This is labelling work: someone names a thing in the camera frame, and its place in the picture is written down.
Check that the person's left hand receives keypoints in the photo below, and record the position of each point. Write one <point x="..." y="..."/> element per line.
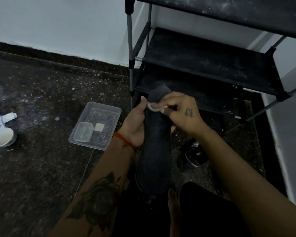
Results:
<point x="133" y="125"/>

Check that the person's right hand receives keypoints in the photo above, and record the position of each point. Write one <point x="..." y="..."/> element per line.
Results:
<point x="185" y="115"/>

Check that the person's right thumb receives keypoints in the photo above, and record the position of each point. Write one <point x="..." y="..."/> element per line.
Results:
<point x="169" y="116"/>

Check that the person's left thumb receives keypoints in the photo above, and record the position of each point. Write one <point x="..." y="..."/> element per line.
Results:
<point x="143" y="102"/>

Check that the white cotton pad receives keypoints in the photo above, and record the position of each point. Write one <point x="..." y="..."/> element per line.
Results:
<point x="155" y="109"/>

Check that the dark shoe insole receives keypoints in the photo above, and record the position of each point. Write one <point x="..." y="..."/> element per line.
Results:
<point x="154" y="150"/>

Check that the person's left forearm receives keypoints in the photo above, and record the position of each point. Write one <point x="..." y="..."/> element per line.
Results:
<point x="101" y="185"/>

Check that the person's right forearm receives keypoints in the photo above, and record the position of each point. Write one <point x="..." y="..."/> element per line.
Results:
<point x="241" y="185"/>

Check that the large clear plastic container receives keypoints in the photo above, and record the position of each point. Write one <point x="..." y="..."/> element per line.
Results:
<point x="106" y="113"/>

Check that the black sneaker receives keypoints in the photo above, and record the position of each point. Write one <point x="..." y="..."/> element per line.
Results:
<point x="193" y="155"/>

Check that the small white square pad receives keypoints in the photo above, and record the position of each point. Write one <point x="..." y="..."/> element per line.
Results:
<point x="99" y="127"/>

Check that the small clear plastic container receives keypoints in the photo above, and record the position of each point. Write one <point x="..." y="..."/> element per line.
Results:
<point x="83" y="132"/>

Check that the black metal shoe rack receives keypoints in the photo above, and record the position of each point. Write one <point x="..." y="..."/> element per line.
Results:
<point x="207" y="59"/>

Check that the person's bare foot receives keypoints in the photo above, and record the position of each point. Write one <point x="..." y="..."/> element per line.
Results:
<point x="174" y="212"/>

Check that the small white bottle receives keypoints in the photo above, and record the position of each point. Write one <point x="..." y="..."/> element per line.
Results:
<point x="9" y="117"/>

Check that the white bowl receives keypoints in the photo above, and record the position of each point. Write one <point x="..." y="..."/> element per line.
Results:
<point x="1" y="137"/>

